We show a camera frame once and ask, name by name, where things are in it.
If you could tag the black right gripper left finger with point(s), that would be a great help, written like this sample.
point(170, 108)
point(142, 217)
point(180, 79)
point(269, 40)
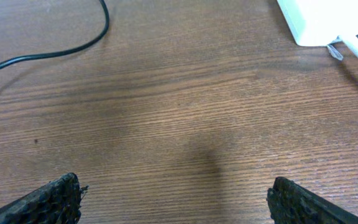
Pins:
point(58, 201)

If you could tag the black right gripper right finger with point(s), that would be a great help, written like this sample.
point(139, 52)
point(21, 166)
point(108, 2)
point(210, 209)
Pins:
point(289, 202)

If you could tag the white power strip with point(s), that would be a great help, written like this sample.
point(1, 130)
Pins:
point(320, 22)

